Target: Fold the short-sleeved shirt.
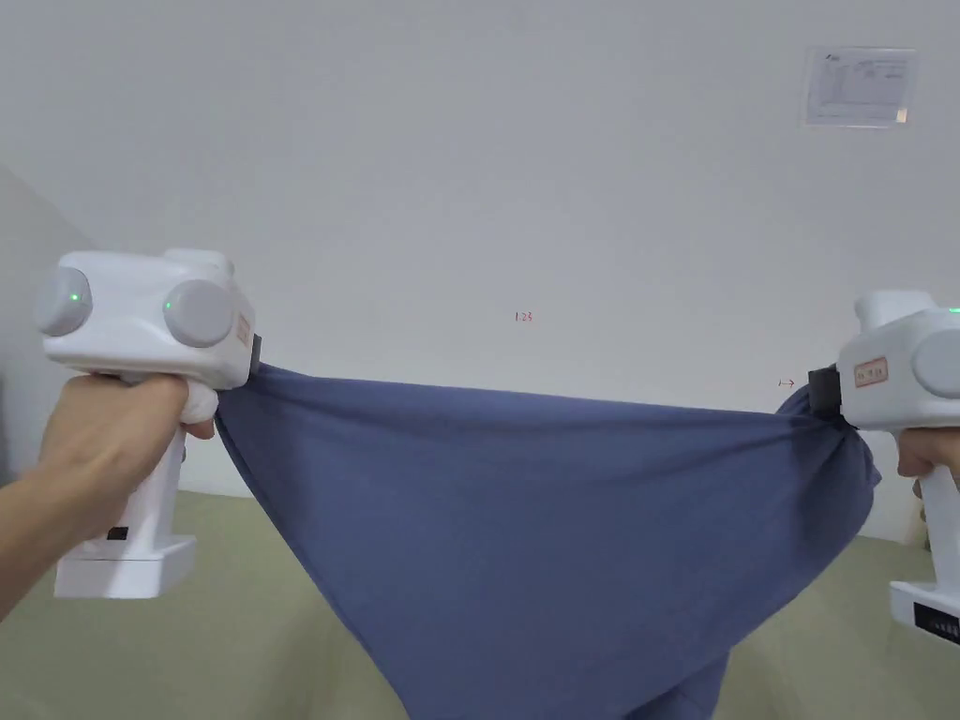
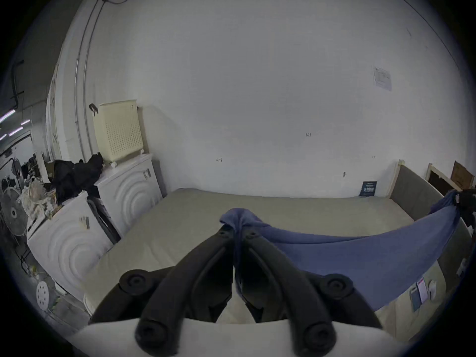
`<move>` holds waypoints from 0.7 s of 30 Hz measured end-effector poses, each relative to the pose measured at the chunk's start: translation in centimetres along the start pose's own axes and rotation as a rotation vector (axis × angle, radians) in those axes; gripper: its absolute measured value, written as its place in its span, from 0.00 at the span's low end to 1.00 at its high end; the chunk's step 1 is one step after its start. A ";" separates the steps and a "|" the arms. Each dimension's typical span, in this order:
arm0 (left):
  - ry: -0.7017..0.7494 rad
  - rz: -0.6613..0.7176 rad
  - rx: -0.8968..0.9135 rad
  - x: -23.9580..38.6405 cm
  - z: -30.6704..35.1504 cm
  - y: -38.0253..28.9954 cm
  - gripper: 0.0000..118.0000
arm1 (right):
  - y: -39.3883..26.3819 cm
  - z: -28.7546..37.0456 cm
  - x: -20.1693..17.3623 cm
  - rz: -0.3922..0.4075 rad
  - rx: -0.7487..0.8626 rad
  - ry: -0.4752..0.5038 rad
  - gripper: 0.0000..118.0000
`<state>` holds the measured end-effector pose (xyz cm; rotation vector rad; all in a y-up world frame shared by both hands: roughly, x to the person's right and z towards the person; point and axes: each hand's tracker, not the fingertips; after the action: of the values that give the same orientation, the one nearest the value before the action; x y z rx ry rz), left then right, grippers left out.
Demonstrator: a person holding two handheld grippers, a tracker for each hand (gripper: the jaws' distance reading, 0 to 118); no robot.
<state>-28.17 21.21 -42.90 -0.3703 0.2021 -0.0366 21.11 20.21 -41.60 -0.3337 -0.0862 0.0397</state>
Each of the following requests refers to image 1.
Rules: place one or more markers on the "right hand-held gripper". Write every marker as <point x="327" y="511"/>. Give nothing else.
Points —
<point x="911" y="375"/>

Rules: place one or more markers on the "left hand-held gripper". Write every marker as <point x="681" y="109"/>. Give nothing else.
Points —
<point x="142" y="322"/>

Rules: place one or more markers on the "dark blue shirt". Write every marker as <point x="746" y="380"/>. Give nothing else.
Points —
<point x="540" y="540"/>

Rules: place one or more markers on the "person's left forearm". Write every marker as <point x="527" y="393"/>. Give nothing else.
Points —
<point x="30" y="547"/>

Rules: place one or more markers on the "person's right hand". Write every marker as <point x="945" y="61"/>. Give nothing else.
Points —
<point x="919" y="454"/>

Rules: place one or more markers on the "person's left hand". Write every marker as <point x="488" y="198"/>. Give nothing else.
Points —
<point x="105" y="450"/>

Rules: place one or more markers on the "paper sheet in clear holder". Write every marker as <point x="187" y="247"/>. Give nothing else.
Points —
<point x="860" y="86"/>

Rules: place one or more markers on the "bed with pale green sheet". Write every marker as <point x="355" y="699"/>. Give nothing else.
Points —
<point x="187" y="652"/>

